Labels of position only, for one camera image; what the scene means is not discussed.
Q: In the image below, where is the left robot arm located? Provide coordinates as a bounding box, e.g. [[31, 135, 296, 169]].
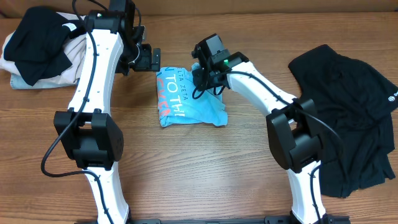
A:
[[53, 9, 160, 223]]

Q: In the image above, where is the black t-shirt with logo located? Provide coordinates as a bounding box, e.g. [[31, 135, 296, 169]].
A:
[[288, 45, 397, 198]]

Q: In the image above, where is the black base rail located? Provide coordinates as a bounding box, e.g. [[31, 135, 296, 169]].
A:
[[74, 215, 351, 224]]

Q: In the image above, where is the light blue printed t-shirt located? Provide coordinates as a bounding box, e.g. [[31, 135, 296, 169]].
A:
[[156, 67, 228, 128]]

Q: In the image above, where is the folded black garment on pile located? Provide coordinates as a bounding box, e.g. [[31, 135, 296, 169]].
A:
[[3, 6, 86, 87]]

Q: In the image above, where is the folded light denim garment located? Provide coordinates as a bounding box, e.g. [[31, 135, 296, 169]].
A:
[[10, 73, 72, 90]]

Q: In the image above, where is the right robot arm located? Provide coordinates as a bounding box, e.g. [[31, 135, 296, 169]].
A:
[[192, 50, 328, 223]]

